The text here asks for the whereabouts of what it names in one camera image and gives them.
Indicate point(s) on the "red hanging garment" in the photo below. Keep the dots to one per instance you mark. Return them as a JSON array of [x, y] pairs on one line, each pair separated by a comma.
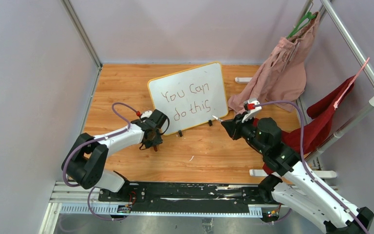
[[318, 129]]

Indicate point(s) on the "yellow framed whiteboard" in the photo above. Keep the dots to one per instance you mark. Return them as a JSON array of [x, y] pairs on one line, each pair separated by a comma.
[[190, 97]]

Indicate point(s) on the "aluminium corner frame post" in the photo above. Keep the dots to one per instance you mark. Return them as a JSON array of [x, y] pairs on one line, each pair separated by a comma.
[[82, 32]]

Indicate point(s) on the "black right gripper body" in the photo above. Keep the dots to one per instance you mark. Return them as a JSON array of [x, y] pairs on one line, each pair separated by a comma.
[[248, 130]]

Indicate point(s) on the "pink hanging garment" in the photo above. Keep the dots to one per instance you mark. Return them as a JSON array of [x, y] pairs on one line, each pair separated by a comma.
[[282, 76]]

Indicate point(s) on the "green clothes hanger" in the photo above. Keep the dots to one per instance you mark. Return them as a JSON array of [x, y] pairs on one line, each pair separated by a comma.
[[305, 19]]

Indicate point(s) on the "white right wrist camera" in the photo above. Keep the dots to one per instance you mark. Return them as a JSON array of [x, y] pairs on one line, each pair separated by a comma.
[[252, 107]]

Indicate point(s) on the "pink clothes hanger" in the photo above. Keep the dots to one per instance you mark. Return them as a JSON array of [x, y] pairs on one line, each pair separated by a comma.
[[349, 85]]

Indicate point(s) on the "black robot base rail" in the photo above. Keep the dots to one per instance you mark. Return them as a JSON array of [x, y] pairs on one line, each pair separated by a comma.
[[174, 199]]

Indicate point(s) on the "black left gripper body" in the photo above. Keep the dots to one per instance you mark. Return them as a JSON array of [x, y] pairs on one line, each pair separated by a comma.
[[156, 140]]

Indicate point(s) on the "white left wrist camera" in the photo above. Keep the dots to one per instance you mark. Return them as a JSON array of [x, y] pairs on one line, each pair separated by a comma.
[[145, 115]]

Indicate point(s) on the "metal clothes rack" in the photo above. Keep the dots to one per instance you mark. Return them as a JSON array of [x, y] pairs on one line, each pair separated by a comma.
[[329, 63]]

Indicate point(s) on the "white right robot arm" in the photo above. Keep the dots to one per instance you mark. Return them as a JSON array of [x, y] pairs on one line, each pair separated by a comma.
[[295, 184]]

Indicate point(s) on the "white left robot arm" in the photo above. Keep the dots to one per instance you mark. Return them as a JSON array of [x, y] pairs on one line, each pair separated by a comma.
[[85, 163]]

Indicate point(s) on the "white whiteboard eraser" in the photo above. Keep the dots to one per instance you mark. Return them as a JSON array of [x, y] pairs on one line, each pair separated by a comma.
[[242, 80]]

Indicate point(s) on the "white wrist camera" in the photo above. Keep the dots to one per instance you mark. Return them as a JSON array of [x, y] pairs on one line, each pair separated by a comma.
[[252, 107], [145, 115]]

